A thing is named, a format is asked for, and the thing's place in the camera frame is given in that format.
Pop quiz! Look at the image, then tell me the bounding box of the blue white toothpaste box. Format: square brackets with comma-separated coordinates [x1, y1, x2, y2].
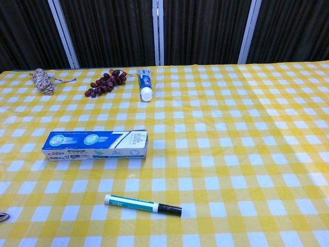
[42, 129, 149, 161]

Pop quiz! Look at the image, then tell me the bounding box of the blue white toothpaste tube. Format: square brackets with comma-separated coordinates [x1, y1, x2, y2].
[138, 69, 154, 102]

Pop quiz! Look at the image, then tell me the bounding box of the dark red grape bunch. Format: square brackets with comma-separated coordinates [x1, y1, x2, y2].
[84, 68, 134, 98]

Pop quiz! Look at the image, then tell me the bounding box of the yellow white checkered tablecloth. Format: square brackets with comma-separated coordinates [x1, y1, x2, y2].
[0, 61, 329, 247]

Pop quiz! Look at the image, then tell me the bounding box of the white green marker pen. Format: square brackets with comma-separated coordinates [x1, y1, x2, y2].
[104, 193, 182, 217]

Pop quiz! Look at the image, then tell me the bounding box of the white partition frame post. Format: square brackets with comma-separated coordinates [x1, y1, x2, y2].
[47, 0, 79, 69]
[152, 0, 165, 66]
[237, 0, 263, 64]

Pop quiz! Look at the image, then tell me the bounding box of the beige braided rope bundle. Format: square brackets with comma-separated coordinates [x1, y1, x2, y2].
[29, 68, 78, 96]

